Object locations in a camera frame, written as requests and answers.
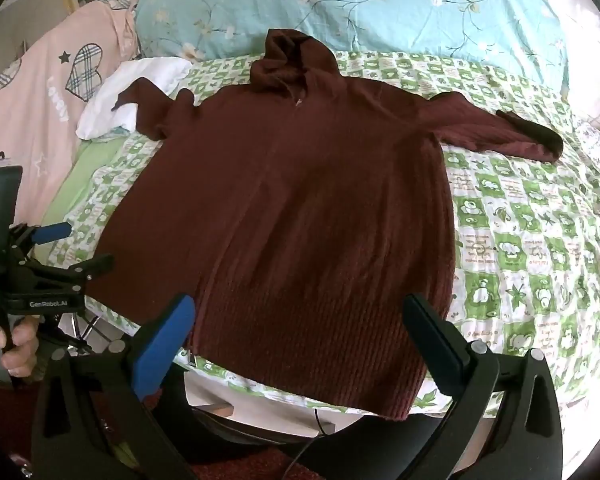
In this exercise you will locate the maroon knit hooded sweater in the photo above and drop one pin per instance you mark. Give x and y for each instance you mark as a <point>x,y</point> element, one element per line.
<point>300,210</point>

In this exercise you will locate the white cloth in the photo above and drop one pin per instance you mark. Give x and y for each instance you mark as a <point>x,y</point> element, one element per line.
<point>130,95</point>

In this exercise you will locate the light blue floral quilt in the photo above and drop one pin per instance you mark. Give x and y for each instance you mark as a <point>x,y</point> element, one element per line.
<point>360,10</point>

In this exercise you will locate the person's left hand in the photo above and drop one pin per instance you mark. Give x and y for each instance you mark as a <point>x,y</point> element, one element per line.
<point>22,347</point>

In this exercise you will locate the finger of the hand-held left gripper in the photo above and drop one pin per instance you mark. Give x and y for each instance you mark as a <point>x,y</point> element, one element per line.
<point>87,266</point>
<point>55,231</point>

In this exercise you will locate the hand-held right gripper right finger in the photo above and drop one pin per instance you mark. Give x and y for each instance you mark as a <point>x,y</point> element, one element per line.
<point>432,340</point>

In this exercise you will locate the light green cloth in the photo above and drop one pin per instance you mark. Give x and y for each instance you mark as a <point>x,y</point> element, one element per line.
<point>77,175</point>

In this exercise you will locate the pink heart print blanket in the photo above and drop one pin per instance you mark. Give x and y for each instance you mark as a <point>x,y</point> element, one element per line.
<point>35,110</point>

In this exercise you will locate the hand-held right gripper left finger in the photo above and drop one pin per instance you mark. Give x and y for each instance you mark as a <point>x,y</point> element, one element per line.
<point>164,352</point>

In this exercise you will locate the green checked bed sheet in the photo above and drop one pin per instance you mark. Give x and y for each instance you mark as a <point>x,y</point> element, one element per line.
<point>520,240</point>

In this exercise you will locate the white quilt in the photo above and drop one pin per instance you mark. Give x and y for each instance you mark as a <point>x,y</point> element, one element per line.
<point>575,30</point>

